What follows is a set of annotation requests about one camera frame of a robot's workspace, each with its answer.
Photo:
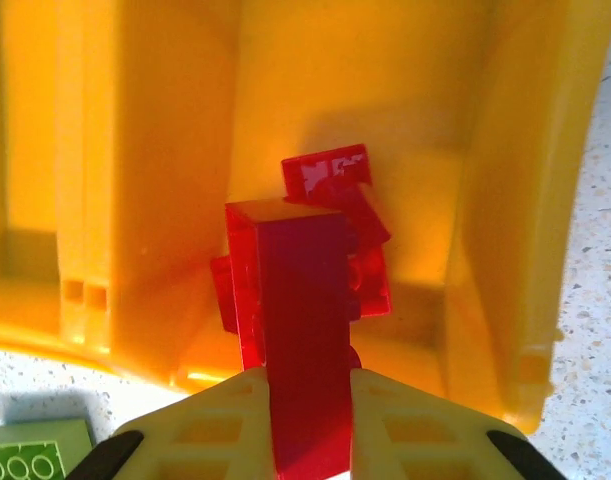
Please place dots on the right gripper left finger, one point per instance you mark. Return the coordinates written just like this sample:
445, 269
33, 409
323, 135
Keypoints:
255, 400

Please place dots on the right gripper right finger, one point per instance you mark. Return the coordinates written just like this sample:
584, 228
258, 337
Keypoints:
370, 400

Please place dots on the long red lego brick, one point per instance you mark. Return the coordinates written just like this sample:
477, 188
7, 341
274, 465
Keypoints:
305, 325

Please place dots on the green lego brick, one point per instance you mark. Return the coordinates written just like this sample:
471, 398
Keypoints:
25, 450

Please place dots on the yellow-orange plastic bin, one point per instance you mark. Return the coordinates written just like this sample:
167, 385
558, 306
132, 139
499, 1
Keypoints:
435, 100
25, 150

